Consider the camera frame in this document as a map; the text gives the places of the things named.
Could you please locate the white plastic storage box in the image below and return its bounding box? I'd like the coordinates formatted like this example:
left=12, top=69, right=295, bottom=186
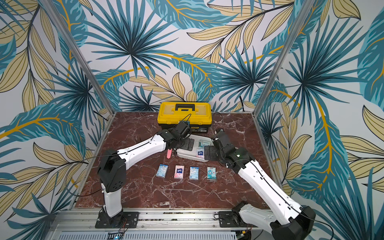
left=177, top=135, right=213, bottom=163

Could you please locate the teal cartoon tissue pack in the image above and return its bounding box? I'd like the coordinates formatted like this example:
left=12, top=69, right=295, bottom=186
left=207, top=167, right=217, bottom=180

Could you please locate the pink tempo tissue pack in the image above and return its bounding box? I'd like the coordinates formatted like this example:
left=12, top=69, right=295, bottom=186
left=174, top=165, right=185, bottom=179
left=196, top=148, right=205, bottom=159

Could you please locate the blue white tissue pack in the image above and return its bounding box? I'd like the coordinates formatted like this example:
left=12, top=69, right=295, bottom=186
left=189, top=167, right=200, bottom=180

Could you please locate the light blue cartoon tissue pack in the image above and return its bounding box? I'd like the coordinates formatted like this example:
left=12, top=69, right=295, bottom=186
left=156, top=164, right=169, bottom=178

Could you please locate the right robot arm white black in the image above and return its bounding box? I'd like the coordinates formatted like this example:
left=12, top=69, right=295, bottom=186
left=211, top=130, right=316, bottom=240

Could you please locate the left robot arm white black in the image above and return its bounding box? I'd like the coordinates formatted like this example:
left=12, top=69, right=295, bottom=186
left=98, top=121, right=191, bottom=219

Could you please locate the pink utility knife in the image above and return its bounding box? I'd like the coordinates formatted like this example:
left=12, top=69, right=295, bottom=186
left=167, top=149, right=172, bottom=159

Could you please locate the teal green tissue pack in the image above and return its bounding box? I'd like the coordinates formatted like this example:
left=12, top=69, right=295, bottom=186
left=199, top=140, right=212, bottom=148

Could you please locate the yellow black toolbox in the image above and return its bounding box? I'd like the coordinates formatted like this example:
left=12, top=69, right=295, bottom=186
left=158, top=102, right=213, bottom=133

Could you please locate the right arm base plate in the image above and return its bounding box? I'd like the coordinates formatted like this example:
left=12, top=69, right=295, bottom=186
left=214, top=211, right=256, bottom=228

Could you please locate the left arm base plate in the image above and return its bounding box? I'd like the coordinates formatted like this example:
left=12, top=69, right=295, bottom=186
left=95, top=210, right=139, bottom=229

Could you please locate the aluminium front rail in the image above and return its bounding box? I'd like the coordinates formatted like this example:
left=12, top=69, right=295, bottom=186
left=46, top=209, right=276, bottom=240

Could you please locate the right aluminium frame post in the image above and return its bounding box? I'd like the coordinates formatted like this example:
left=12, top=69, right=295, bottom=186
left=253, top=0, right=314, bottom=119

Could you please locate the aluminium frame post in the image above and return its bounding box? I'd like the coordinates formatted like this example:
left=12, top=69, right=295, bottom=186
left=253, top=0, right=314, bottom=119
left=41, top=0, right=115, bottom=115

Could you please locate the left aluminium frame post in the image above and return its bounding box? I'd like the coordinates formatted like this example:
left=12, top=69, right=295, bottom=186
left=41, top=0, right=115, bottom=115

